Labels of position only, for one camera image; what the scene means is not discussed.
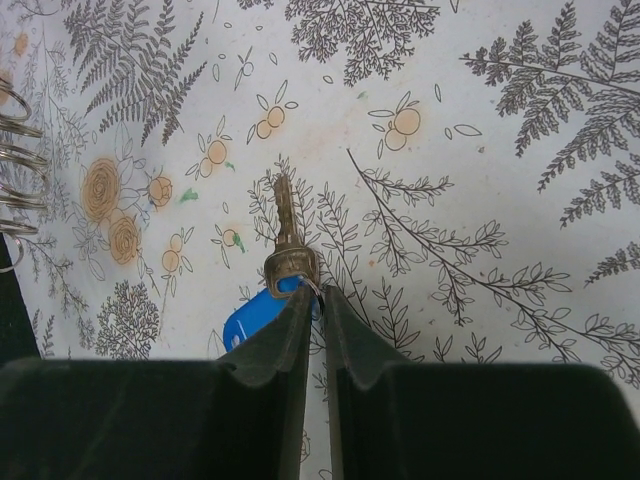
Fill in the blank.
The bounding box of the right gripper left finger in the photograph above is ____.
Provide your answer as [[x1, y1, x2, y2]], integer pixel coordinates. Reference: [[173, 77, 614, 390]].
[[1, 286, 313, 479]]

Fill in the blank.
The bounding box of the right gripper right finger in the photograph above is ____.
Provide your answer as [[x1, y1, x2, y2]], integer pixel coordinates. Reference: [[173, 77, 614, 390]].
[[324, 287, 639, 479]]

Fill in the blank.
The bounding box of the large silver keyring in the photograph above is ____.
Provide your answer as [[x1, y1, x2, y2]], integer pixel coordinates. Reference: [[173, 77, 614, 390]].
[[1, 78, 51, 274]]

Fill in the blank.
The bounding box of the floral table mat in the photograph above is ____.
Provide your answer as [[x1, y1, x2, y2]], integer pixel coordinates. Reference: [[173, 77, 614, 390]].
[[1, 1, 639, 479]]

